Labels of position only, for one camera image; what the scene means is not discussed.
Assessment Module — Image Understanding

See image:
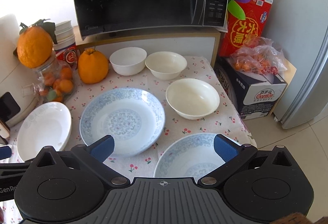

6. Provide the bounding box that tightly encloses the blue patterned plate large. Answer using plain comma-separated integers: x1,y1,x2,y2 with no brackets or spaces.
80,87,165,157

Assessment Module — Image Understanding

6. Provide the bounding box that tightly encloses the white plate swirl pattern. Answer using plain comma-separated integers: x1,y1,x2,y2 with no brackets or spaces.
17,102,72,161

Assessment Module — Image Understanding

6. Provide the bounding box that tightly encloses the cream bowl large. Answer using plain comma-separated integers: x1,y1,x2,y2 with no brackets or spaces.
166,78,220,120

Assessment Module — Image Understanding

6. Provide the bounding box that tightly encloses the small white bowl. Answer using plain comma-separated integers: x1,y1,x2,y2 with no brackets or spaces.
109,47,147,76

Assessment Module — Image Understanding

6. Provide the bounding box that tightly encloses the dark blue Ganten box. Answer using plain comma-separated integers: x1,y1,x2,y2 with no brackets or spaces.
214,57,296,120

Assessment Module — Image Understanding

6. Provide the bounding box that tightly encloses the cherry print tablecloth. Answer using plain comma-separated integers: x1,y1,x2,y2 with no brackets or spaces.
0,55,258,224

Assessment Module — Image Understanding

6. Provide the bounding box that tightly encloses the glass jar with kumquats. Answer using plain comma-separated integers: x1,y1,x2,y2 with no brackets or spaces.
21,51,75,103

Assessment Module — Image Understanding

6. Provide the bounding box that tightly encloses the large orange on table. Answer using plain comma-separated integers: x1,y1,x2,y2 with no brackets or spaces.
78,48,109,84

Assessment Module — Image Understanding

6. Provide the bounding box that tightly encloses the white rice cooker appliance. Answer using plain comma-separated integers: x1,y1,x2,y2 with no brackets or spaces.
0,14,42,146

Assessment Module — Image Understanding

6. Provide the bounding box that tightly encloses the plastic bag of kumquats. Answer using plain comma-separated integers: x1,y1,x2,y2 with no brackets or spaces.
227,35,288,75

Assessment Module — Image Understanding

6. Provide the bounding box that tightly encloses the white cabinet gold trim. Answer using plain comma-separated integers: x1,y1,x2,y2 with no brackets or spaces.
73,26,221,66

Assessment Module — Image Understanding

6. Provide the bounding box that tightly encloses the stack of paper cups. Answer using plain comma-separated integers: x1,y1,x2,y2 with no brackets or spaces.
53,19,79,70

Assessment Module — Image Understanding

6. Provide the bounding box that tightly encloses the large orange on jar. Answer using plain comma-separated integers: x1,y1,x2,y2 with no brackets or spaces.
16,19,58,69

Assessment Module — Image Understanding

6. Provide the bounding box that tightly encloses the red gift box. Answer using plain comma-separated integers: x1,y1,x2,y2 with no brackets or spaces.
218,0,273,57

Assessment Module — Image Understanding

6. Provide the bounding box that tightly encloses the silver refrigerator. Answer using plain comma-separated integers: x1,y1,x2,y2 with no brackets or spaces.
269,0,327,129

